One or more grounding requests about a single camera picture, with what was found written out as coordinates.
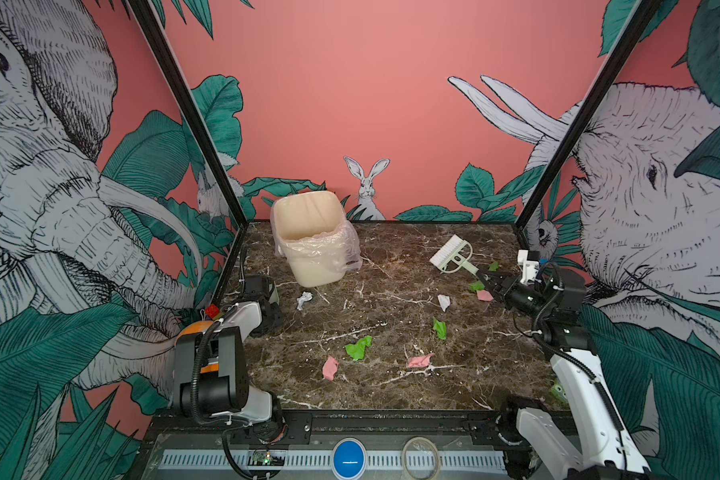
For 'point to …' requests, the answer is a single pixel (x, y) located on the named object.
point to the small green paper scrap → (441, 328)
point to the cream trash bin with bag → (311, 230)
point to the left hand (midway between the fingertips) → (271, 316)
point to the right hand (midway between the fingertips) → (476, 272)
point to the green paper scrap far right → (479, 285)
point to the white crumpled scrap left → (306, 296)
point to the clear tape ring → (403, 460)
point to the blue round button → (349, 458)
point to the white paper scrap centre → (444, 301)
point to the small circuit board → (267, 458)
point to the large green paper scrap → (357, 351)
